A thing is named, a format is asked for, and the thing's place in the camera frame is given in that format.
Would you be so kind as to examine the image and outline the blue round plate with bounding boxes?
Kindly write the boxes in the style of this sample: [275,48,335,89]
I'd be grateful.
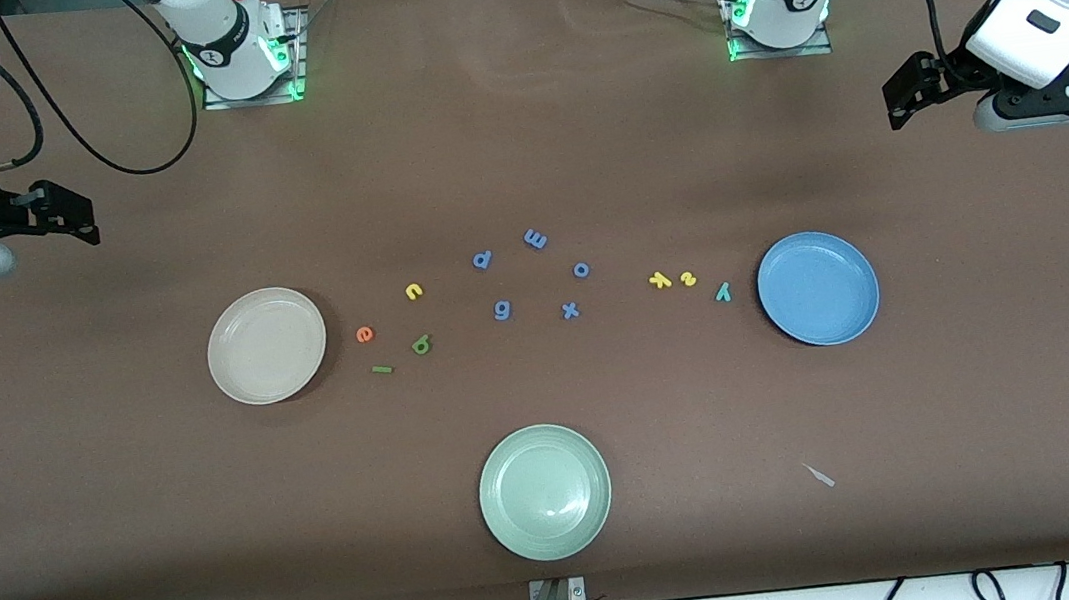
[751,223,886,354]

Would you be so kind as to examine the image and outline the beige round plate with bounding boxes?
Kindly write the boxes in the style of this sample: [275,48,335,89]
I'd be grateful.
[200,281,335,412]

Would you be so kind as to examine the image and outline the pale green round plate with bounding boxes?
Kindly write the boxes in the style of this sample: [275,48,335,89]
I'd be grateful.
[471,417,621,569]

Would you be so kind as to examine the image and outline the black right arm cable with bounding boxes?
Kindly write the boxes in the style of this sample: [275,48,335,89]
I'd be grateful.
[0,0,209,193]

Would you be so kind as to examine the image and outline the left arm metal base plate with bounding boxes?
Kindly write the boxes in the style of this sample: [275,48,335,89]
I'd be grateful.
[717,0,834,66]

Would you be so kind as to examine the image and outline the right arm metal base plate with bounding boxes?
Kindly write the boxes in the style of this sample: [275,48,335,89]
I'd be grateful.
[192,4,313,113]

